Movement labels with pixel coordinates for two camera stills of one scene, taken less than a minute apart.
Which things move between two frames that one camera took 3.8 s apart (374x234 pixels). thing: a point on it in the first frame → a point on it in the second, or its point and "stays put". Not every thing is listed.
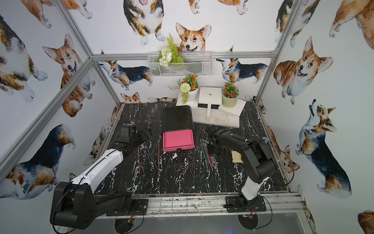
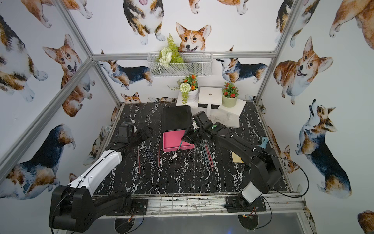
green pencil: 215,161 → 208,161
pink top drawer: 174,140 stays put
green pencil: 205,154 → 180,145
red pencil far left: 139,160 stays put
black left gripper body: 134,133 stays put
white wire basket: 180,64 stays put
